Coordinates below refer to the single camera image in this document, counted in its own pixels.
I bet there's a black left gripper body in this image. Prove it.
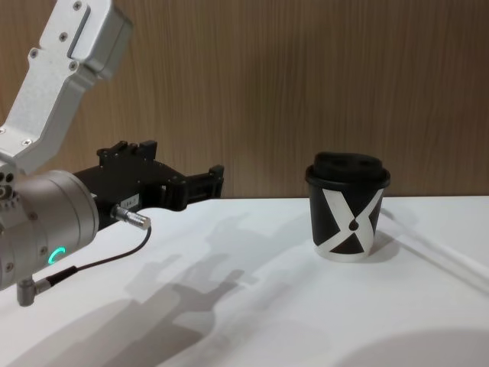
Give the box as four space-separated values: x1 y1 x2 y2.
71 140 189 232

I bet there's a white table cloth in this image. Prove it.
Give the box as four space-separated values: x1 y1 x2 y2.
0 196 489 367

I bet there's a black plastic cup lid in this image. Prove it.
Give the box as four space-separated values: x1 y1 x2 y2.
304 151 392 189

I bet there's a black and white paper cup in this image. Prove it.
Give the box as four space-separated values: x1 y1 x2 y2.
305 179 390 265

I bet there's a thin dark gripper cable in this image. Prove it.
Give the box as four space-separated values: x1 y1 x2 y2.
16 204 154 307

